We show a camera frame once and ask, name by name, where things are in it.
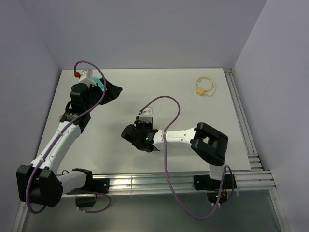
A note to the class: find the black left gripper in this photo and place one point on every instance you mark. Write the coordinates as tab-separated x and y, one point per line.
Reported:
112	92

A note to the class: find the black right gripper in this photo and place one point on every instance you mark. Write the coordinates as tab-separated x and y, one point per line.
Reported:
140	124

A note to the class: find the yellow charger with cable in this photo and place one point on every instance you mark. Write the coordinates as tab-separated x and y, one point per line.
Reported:
200	91

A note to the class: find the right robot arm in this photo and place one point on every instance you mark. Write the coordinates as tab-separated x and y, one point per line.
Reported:
207	142

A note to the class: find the teal triangular sheet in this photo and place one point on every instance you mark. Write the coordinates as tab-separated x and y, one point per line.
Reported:
98	82

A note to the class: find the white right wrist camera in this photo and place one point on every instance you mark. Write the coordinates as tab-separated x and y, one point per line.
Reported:
145	116

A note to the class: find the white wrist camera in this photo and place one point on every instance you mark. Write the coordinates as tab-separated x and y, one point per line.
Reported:
145	116
85	77

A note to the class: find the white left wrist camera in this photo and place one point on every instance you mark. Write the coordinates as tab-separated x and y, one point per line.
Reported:
85	77

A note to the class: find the aluminium table frame rail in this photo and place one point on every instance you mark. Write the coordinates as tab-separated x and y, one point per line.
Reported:
118	168

